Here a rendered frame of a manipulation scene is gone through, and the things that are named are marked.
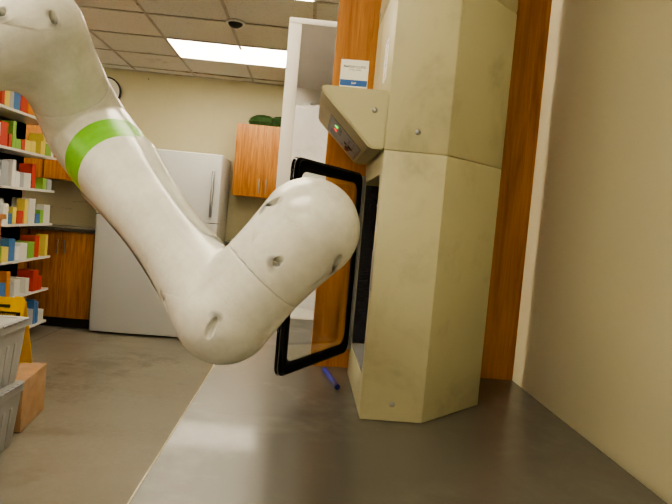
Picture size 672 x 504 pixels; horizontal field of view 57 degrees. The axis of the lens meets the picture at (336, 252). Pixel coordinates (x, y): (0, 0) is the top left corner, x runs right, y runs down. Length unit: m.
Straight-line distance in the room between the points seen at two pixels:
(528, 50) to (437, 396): 0.83
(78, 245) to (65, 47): 5.62
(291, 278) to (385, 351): 0.49
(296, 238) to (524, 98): 1.01
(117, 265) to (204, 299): 5.59
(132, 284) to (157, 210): 5.45
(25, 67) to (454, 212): 0.70
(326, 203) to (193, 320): 0.18
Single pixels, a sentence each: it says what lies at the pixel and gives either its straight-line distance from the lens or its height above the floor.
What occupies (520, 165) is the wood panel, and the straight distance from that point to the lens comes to 1.52.
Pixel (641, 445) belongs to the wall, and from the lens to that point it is 1.12.
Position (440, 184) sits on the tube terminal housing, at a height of 1.36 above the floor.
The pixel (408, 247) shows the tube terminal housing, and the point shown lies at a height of 1.25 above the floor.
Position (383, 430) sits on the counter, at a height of 0.94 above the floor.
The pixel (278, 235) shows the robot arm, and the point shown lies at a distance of 0.62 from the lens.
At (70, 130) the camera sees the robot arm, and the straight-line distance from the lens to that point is 0.92.
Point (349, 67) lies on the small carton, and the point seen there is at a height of 1.56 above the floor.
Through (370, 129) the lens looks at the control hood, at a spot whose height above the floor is 1.44.
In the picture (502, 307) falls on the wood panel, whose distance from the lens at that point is 1.52.
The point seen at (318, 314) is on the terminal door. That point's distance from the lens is 1.24.
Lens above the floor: 1.28
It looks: 3 degrees down
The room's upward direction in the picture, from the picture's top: 5 degrees clockwise
